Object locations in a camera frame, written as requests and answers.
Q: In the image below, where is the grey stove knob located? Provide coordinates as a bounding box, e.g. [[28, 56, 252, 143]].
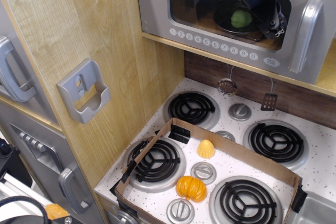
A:
[[166, 199, 195, 224], [228, 103, 252, 121], [191, 162, 217, 185]]

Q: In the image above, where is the grey toy microwave door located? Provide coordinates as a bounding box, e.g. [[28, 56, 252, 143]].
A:
[[139, 0, 335, 84]]

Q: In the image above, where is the grey small middle knob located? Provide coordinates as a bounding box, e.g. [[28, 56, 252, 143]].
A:
[[215, 131, 236, 142]]

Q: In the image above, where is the grey fridge handle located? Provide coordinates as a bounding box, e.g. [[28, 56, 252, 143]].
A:
[[1, 36, 37, 102], [58, 167, 89, 214]]

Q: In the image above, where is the grey centre stove knob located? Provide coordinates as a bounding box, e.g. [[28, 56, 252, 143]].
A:
[[191, 162, 217, 185]]

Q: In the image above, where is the grey ice dispenser panel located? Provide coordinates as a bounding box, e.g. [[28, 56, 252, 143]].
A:
[[11, 124, 64, 174]]

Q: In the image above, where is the hanging metal strainer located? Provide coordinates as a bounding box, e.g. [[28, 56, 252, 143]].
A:
[[217, 78, 237, 97]]

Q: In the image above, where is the steel pot with handles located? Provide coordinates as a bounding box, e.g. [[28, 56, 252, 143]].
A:
[[213, 2, 265, 41]]

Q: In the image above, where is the front right black burner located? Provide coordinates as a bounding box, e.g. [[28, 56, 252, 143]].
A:
[[208, 176, 283, 224]]

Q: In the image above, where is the grey lower fridge handle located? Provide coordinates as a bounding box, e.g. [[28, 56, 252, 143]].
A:
[[58, 167, 89, 214]]

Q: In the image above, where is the back right black burner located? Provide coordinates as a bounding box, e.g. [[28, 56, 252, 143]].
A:
[[242, 120, 309, 170]]

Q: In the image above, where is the yellow toy corn piece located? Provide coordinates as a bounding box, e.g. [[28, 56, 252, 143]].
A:
[[197, 140, 215, 159]]

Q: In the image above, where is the steel toy sink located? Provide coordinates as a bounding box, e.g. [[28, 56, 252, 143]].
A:
[[285, 191, 335, 224]]

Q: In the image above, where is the back left black burner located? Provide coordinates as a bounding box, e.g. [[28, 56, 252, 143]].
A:
[[163, 91, 220, 130]]

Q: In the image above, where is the grey front stove knob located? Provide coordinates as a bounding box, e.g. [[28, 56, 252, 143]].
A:
[[166, 199, 195, 224]]

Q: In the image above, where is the brown cardboard frame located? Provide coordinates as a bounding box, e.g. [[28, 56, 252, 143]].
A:
[[111, 118, 306, 223]]

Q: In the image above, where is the front left black burner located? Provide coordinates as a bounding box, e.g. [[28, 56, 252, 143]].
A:
[[129, 137, 186, 193]]

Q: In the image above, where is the orange toy near floor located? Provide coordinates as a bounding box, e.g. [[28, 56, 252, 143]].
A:
[[45, 204, 69, 220]]

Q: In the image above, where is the black burner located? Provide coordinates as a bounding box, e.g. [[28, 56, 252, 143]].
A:
[[208, 176, 283, 224], [242, 120, 309, 170], [163, 91, 220, 130], [129, 137, 186, 193]]

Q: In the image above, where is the grey back stove knob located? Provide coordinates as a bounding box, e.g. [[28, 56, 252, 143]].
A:
[[228, 103, 252, 121]]

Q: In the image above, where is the grey upper fridge handle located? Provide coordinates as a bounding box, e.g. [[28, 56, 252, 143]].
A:
[[1, 36, 37, 102]]

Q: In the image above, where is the green toy vegetable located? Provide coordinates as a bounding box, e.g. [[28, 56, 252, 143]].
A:
[[230, 9, 253, 28]]

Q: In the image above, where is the grey plastic phone holder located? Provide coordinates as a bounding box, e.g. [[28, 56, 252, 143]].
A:
[[57, 58, 111, 124]]

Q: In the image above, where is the orange toy pumpkin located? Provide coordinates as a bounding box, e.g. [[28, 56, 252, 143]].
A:
[[175, 176, 207, 202]]

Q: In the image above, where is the grey oven knob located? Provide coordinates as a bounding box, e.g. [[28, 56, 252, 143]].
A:
[[117, 210, 138, 224]]

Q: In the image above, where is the black braided cable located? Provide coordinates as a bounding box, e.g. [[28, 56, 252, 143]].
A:
[[0, 195, 49, 224]]

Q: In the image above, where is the hanging metal spatula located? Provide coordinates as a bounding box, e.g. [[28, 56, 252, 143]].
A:
[[260, 93, 278, 111]]

